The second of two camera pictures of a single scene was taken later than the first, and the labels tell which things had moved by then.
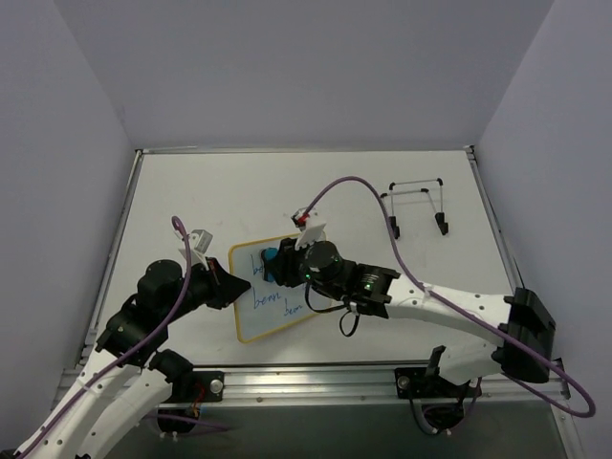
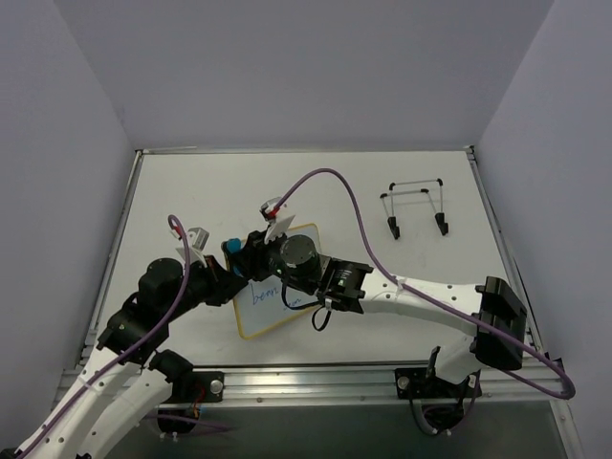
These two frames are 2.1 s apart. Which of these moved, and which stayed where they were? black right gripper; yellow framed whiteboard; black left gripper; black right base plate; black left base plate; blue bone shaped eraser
Moved: black right gripper; blue bone shaped eraser
Stayed: black left base plate; black left gripper; black right base plate; yellow framed whiteboard
